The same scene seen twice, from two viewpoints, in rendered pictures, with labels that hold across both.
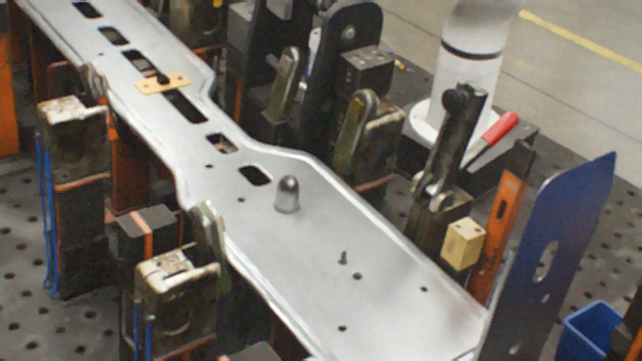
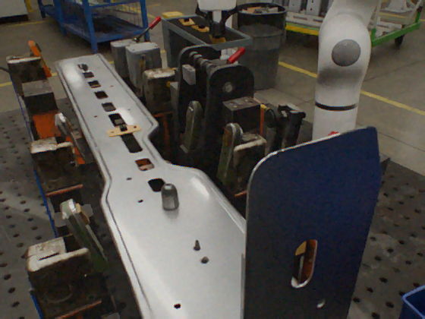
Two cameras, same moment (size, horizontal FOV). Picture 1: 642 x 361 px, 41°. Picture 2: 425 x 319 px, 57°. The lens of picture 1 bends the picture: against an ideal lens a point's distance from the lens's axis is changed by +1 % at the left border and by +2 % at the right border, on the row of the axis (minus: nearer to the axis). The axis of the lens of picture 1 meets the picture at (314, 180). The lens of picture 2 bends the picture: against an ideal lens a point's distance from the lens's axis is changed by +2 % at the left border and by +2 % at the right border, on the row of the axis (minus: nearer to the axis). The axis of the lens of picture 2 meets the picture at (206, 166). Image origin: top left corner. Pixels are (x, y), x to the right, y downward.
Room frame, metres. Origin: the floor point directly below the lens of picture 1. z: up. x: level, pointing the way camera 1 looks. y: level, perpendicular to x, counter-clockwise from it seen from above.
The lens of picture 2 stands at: (0.37, -0.21, 1.46)
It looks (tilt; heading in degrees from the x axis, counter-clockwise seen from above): 33 degrees down; 18
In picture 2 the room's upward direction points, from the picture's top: 2 degrees counter-clockwise
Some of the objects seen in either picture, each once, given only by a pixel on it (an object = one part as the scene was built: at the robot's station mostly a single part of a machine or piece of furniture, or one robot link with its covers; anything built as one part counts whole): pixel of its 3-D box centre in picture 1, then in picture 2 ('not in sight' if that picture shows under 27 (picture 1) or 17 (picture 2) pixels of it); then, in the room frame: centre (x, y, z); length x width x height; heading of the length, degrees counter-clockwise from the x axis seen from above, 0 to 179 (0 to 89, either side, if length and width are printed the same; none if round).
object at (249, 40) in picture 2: not in sight; (203, 30); (1.54, 0.16, 1.16); 0.37 x 0.14 x 0.02; 42
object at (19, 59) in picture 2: not in sight; (38, 105); (1.46, 0.79, 0.88); 0.15 x 0.11 x 0.36; 132
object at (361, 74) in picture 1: (347, 168); (239, 181); (1.12, -0.05, 0.91); 0.07 x 0.05 x 0.42; 132
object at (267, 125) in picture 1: (266, 187); (190, 195); (1.12, 0.08, 0.84); 0.04 x 0.03 x 0.29; 42
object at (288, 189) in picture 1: (287, 195); (169, 197); (0.89, 0.03, 1.02); 0.03 x 0.03 x 0.07
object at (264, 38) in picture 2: not in sight; (258, 47); (4.10, 0.43, 0.36); 0.54 x 0.50 x 0.73; 141
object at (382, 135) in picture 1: (359, 207); (244, 208); (1.06, -0.08, 0.88); 0.11 x 0.09 x 0.37; 132
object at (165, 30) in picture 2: not in sight; (177, 78); (1.74, 0.34, 0.92); 0.08 x 0.08 x 0.44; 42
